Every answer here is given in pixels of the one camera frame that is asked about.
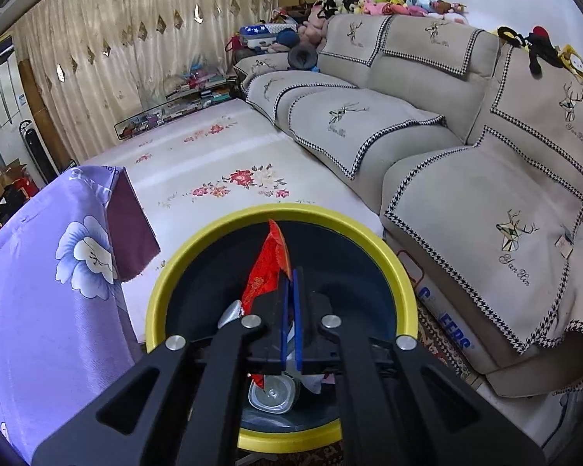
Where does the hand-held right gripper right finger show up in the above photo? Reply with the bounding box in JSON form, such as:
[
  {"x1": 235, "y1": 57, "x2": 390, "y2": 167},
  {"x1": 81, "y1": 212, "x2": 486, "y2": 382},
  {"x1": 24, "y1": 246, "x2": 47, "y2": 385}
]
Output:
[{"x1": 294, "y1": 268, "x2": 547, "y2": 466}]

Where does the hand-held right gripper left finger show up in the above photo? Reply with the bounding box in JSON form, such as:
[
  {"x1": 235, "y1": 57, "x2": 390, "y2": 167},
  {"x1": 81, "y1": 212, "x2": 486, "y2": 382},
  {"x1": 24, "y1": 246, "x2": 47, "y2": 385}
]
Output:
[{"x1": 31, "y1": 269, "x2": 293, "y2": 466}]

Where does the red snack packet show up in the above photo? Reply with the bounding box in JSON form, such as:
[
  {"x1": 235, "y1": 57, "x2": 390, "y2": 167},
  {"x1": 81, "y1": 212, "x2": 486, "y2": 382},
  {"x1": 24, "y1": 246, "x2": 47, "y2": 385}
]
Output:
[{"x1": 240, "y1": 219, "x2": 293, "y2": 318}]

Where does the yellow rimmed dark bin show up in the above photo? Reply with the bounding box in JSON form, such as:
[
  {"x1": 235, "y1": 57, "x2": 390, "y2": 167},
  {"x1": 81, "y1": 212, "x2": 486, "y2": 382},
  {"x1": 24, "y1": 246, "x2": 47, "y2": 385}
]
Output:
[{"x1": 145, "y1": 204, "x2": 419, "y2": 452}]

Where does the silver foil wrapper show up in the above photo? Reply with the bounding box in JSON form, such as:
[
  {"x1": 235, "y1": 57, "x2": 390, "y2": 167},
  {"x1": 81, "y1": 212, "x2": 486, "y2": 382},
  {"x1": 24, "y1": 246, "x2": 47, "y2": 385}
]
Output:
[{"x1": 217, "y1": 300, "x2": 247, "y2": 329}]

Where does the clear plastic container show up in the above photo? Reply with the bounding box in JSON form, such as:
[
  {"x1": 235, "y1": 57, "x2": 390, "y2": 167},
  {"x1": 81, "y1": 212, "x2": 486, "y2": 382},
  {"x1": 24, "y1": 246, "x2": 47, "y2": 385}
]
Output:
[{"x1": 248, "y1": 374, "x2": 303, "y2": 416}]

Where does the white box with blue print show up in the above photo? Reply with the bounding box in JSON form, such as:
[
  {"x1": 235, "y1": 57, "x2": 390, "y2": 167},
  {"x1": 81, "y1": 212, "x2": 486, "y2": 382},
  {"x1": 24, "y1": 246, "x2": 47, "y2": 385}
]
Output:
[{"x1": 397, "y1": 250, "x2": 478, "y2": 367}]

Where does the beige sofa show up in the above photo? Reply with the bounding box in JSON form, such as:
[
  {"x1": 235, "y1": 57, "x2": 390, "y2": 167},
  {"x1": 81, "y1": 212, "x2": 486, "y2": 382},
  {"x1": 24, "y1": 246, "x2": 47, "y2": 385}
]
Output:
[{"x1": 233, "y1": 12, "x2": 583, "y2": 396}]

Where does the row of books and toys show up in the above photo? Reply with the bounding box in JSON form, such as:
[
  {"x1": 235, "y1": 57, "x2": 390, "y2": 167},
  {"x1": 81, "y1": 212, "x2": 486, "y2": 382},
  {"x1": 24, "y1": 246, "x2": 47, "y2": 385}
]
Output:
[{"x1": 113, "y1": 69, "x2": 240, "y2": 141}]

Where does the purple floral tablecloth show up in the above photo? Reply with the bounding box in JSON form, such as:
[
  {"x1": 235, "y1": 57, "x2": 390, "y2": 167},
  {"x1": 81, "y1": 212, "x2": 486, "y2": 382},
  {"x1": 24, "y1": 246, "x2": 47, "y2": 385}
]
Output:
[{"x1": 0, "y1": 165, "x2": 163, "y2": 463}]

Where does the black neck pillow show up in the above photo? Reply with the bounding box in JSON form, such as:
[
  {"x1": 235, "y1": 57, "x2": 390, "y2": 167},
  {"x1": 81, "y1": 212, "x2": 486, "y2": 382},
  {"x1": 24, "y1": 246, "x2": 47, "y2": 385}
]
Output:
[{"x1": 288, "y1": 43, "x2": 320, "y2": 72}]

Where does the blue starred case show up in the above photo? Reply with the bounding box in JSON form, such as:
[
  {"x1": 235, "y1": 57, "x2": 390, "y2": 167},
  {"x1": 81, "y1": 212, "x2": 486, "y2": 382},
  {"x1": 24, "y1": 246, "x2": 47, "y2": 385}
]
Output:
[{"x1": 239, "y1": 21, "x2": 298, "y2": 43}]

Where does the black tower fan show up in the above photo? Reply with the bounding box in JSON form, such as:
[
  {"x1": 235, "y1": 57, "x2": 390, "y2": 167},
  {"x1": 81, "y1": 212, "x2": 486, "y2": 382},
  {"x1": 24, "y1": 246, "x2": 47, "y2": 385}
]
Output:
[{"x1": 18, "y1": 119, "x2": 60, "y2": 186}]

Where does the cardboard box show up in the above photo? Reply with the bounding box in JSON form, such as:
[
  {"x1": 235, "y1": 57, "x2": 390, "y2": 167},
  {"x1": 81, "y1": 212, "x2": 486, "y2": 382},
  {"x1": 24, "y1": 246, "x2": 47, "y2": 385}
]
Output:
[{"x1": 0, "y1": 159, "x2": 26, "y2": 192}]

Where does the beige patterned curtain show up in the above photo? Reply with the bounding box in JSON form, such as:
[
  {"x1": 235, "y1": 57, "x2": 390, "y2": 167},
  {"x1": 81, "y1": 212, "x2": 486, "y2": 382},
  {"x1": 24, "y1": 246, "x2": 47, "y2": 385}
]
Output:
[{"x1": 10, "y1": 0, "x2": 280, "y2": 167}]

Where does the pile of plush toys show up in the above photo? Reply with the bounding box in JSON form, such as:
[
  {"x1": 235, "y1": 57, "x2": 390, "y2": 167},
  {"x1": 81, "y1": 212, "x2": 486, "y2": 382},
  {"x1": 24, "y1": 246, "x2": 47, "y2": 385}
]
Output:
[{"x1": 298, "y1": 0, "x2": 468, "y2": 27}]

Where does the black plush toy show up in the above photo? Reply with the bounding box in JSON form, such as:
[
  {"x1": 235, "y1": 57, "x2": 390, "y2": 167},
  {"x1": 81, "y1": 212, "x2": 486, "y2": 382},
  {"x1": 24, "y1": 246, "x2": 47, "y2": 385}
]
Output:
[{"x1": 497, "y1": 24, "x2": 563, "y2": 77}]

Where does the yellow lion plush toy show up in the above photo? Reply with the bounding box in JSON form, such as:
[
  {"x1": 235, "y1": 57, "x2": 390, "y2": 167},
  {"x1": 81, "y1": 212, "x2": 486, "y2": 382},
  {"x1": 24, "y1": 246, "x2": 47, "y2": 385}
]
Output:
[{"x1": 558, "y1": 45, "x2": 583, "y2": 84}]

